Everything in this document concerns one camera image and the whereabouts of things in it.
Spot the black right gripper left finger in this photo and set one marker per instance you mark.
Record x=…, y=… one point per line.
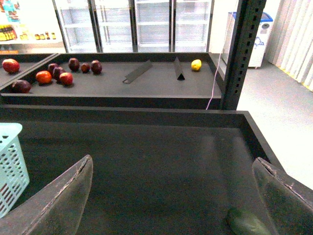
x=56, y=209

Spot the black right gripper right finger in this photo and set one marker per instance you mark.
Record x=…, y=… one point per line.
x=288, y=202

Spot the light blue plastic basket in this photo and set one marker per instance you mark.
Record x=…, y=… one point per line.
x=13, y=171

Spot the red apple on tray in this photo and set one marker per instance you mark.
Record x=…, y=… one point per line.
x=66, y=78

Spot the dark plum behind apple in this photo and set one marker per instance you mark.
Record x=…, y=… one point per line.
x=57, y=71

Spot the dark red apple rear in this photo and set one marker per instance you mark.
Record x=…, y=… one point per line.
x=73, y=64

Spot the dark red apple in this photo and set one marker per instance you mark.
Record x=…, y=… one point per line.
x=96, y=67
x=73, y=64

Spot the dark red apple right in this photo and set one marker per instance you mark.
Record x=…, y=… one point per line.
x=96, y=67

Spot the green avocado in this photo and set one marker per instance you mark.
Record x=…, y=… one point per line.
x=243, y=222

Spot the black front display tray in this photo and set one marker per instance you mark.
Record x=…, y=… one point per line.
x=155, y=172

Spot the black display tray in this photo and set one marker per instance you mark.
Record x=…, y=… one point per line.
x=156, y=88
x=26, y=62
x=155, y=172

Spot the dark red fruit front left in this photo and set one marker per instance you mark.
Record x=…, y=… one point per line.
x=21, y=86

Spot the orange red fruit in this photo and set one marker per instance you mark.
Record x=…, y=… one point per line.
x=43, y=77

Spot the dark plum left rear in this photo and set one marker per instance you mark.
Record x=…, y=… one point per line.
x=51, y=67

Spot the small red plum rear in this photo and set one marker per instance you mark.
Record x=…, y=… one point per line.
x=85, y=67

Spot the white blue chest freezer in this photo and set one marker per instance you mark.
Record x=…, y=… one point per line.
x=260, y=43

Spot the black left display tray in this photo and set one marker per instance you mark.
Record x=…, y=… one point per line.
x=26, y=62

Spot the large red mango far left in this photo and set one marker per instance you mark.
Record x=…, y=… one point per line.
x=11, y=65

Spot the flat black divider strip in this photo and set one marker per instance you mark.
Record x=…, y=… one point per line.
x=132, y=76

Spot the yellow lemon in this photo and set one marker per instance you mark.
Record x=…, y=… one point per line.
x=196, y=65

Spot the black triangular divider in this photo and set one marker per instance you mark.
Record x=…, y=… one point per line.
x=178, y=70

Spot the black rear display tray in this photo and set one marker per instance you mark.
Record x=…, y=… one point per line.
x=156, y=88

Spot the shelf with bottles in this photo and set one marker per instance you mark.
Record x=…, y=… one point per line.
x=29, y=27

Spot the glass door refrigerator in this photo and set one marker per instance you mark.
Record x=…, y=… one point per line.
x=135, y=25

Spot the black perforated metal post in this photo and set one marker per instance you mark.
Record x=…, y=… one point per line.
x=248, y=16

